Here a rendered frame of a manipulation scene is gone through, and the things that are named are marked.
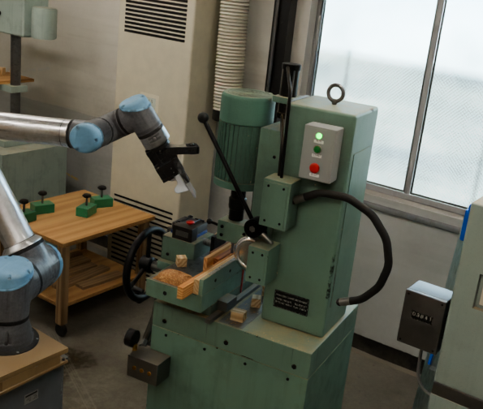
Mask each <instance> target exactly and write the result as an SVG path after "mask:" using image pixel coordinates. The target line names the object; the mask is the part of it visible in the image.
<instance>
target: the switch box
mask: <svg viewBox="0 0 483 409"><path fill-rule="evenodd" d="M343 130H344V128H343V127H337V126H333V125H329V124H324V123H317V122H311V123H307V124H305V129H304V140H303V147H302V153H301V159H300V171H299V177H301V178H305V179H311V180H314V181H318V182H322V183H328V184H330V183H332V182H333V181H335V180H336V179H337V173H338V167H339V158H340V152H341V146H342V140H343ZM318 132H320V133H321V134H322V135H323V137H322V139H320V140H321V141H324V144H318V143H314V140H319V139H318V138H317V137H316V134H317V133H318ZM316 145H319V146H320V147H321V152H320V153H315V152H314V151H313V148H314V147H315V146H316ZM312 153H314V154H317V155H321V158H318V157H312ZM312 163H317V164H318V165H319V167H320V169H319V171H318V172H317V173H315V174H319V178H317V177H313V176H310V175H309V173H312V172H311V171H310V169H309V167H310V165H311V164H312Z"/></svg>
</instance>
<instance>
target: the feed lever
mask: <svg viewBox="0 0 483 409"><path fill-rule="evenodd" d="M197 118H198V121H199V122H200V123H203V124H204V125H205V128H206V130H207V132H208V133H209V137H210V139H211V140H212V142H213V145H214V147H215V148H216V150H217V152H218V155H219V157H220V159H221V161H222V164H223V165H224V167H225V169H226V172H227V173H228V175H229V178H230V180H231V182H232V184H233V186H234V188H235V190H236V192H237V194H238V196H239V199H240V201H241V203H242V205H243V207H244V209H245V211H246V213H247V215H248V218H249V220H248V221H246V222H245V224H244V231H245V233H246V235H247V236H248V237H250V238H257V237H259V236H261V237H262V238H263V239H264V240H265V241H266V242H267V243H268V244H274V241H273V240H272V239H271V238H270V237H269V236H268V235H267V234H266V233H265V232H266V230H267V226H263V225H259V218H260V217H259V216H255V217H253V215H252V213H251V211H250V209H249V207H248V205H247V203H246V201H245V199H244V196H243V194H242V192H241V191H240V189H239V186H238V184H237V182H236V181H235V177H234V175H233V174H232V172H231V169H230V167H229V166H228V164H227V162H226V158H225V157H224V155H223V153H222V150H221V149H220V147H219V145H218V142H217V141H216V138H215V136H214V134H213V132H212V130H211V128H210V126H209V124H208V122H207V121H208V120H209V116H208V115H207V113H206V112H201V113H199V114H198V117H197Z"/></svg>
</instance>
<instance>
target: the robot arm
mask: <svg viewBox="0 0 483 409"><path fill-rule="evenodd" d="M134 132H135V133H136V135H137V137H138V138H139V140H140V142H141V143H142V144H143V146H144V148H145V149H146V150H145V153H146V155H147V156H148V158H149V160H150V161H151V162H152V163H153V166H154V168H155V170H156V171H157V173H158V175H159V176H160V178H161V180H162V182H163V183H165V182H167V181H168V180H169V181H175V180H176V181H177V185H176V187H175V189H174V190H175V193H177V194H179V193H182V192H188V191H190V192H191V194H192V195H193V197H194V198H196V190H195V189H194V187H193V186H192V184H191V182H190V181H189V180H190V178H189V177H188V175H187V174H186V172H185V170H184V168H183V165H182V164H181V162H180V160H179V159H178V156H177V155H178V154H199V152H200V147H199V146H198V144H196V143H189V144H169V143H170V141H169V139H168V138H169V137H170V135H169V133H168V132H167V130H166V129H165V127H164V125H163V124H162V122H161V120H160V118H159V117H158V116H157V113H156V112H155V110H154V108H153V107H152V105H151V102H150V101H149V100H148V99H147V97H146V96H145V95H143V94H137V95H134V96H131V97H129V98H127V99H125V100H124V101H122V102H121V103H120V104H119V108H118V109H116V110H113V111H111V112H109V113H107V114H104V115H102V116H100V117H98V118H94V119H92V120H89V121H86V120H79V119H64V118H50V117H42V116H35V115H27V114H12V113H5V112H0V140H13V141H20V142H27V143H34V144H47V145H54V146H62V147H68V148H69V149H75V150H76V151H78V152H80V153H92V152H95V151H97V150H98V149H99V148H101V147H103V146H106V145H108V144H110V143H112V142H114V141H116V140H119V139H121V138H123V137H124V136H128V135H130V134H131V133H134ZM182 179H183V180H182ZM0 241H1V243H2V245H3V247H4V250H3V253H2V256H0V351H1V352H8V351H17V350H21V349H23V348H25V347H27V346H29V345H30V344H31V343H32V341H33V329H32V326H31V322H30V320H29V311H30V303H31V300H32V299H34V298H35V297H36V296H38V295H39V294H40V293H41V292H42V291H44V290H45V289H46V288H47V287H49V286H51V285H52V284H54V283H55V282H56V280H57V279H58V278H59V276H60V275H61V273H62V271H63V259H62V257H61V254H60V252H59V251H58V249H57V248H56V247H54V246H53V245H51V244H49V243H45V241H44V239H43V238H42V237H41V236H40V235H35V234H34V233H33V231H32V228H31V227H30V225H29V224H28V221H27V219H26V217H25V216H24V213H23V211H22V209H21V208H20V206H19V203H18V201H17V199H16V198H15V195H14V194H13V192H12V190H11V188H10V186H9V184H8V182H7V180H6V178H5V176H4V174H3V172H2V170H1V168H0Z"/></svg>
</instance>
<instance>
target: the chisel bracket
mask: <svg viewBox="0 0 483 409"><path fill-rule="evenodd" d="M228 216H229V215H226V216H225V217H222V218H220V219H218V230H217V239H222V240H225V241H228V242H231V244H236V243H237V242H238V240H239V239H240V236H241V235H242V234H243V233H245V231H244V224H245V222H246V221H248V220H246V219H244V220H243V221H241V222H235V221H232V220H230V219H229V218H228ZM245 234H246V233H245Z"/></svg>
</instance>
